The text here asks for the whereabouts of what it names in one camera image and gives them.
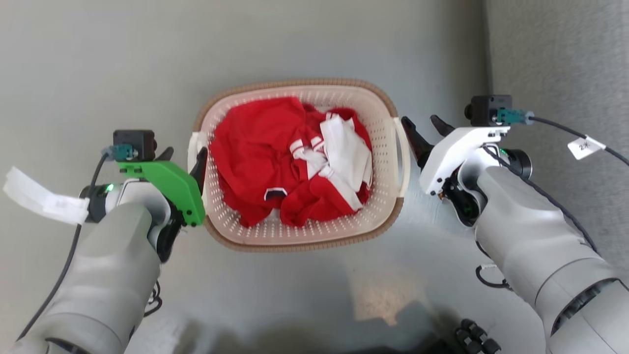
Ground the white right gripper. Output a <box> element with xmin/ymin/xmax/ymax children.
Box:
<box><xmin>401</xmin><ymin>114</ymin><xmax>511</xmax><ymax>198</ymax></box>

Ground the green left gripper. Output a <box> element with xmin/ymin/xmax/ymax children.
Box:
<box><xmin>117</xmin><ymin>146</ymin><xmax>209</xmax><ymax>227</ymax></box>

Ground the cream perforated laundry basket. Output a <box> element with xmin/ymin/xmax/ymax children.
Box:
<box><xmin>187</xmin><ymin>78</ymin><xmax>411</xmax><ymax>253</ymax></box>

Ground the white garment with red stripes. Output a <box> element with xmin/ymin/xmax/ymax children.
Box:
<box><xmin>289</xmin><ymin>113</ymin><xmax>373</xmax><ymax>210</ymax></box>

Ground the grey fabric sofa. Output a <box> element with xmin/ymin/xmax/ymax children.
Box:
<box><xmin>484</xmin><ymin>0</ymin><xmax>629</xmax><ymax>278</ymax></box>

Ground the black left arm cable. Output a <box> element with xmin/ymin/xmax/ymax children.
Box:
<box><xmin>17</xmin><ymin>150</ymin><xmax>163</xmax><ymax>341</ymax></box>

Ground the white blank cable tag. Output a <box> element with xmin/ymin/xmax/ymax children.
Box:
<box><xmin>2</xmin><ymin>166</ymin><xmax>90</xmax><ymax>226</ymax></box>

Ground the white printed cable tag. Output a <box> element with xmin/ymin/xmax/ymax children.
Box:
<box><xmin>567</xmin><ymin>135</ymin><xmax>607</xmax><ymax>161</ymax></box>

